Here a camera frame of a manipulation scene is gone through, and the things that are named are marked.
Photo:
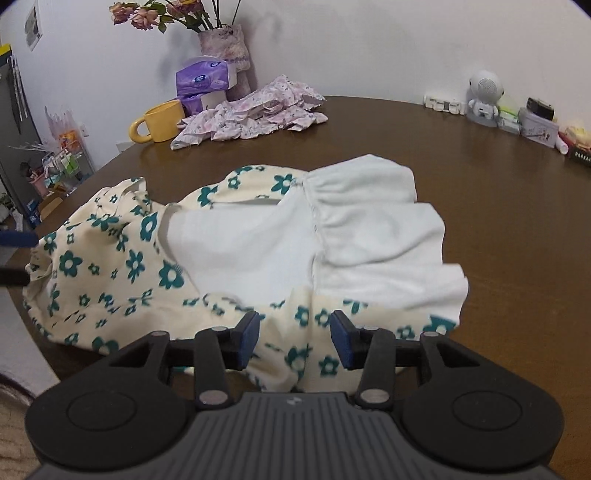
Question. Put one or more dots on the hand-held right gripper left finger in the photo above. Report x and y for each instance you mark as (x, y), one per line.
(249, 339)

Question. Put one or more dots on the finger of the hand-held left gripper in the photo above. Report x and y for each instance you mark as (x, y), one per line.
(11, 278)
(18, 238)

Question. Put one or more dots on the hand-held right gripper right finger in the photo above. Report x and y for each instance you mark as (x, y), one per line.
(344, 339)

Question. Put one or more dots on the cream green floral dress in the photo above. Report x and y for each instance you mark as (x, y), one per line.
(115, 277)

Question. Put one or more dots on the grey metal cabinet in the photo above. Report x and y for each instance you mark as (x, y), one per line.
(11, 138)

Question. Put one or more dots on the yellow mug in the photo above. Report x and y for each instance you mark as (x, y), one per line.
(164, 121)

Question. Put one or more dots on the pink floral garment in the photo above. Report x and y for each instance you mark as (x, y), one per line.
(249, 115)

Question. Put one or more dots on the purple tissue pack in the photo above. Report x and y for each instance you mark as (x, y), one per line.
(198, 104)
(201, 78)

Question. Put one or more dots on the dried rose bouquet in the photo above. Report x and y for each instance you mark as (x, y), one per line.
(143, 16)

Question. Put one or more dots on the green white small packs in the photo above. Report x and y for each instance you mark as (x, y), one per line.
(508, 117)

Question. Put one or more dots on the pink fuzzy vase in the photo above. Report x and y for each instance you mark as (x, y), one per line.
(224, 46)

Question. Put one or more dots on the grey tin box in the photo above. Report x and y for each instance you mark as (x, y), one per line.
(538, 129)

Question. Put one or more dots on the white astronaut speaker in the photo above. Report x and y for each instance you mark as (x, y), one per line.
(485, 90)

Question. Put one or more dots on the black labelled box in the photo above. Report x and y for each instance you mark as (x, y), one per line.
(582, 158)

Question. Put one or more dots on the black charger adapter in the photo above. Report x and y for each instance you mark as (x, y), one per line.
(540, 107)

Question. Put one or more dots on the white wall socket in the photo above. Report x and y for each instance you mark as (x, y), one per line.
(84, 130)

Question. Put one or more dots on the wall picture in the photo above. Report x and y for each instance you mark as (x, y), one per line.
(32, 25)

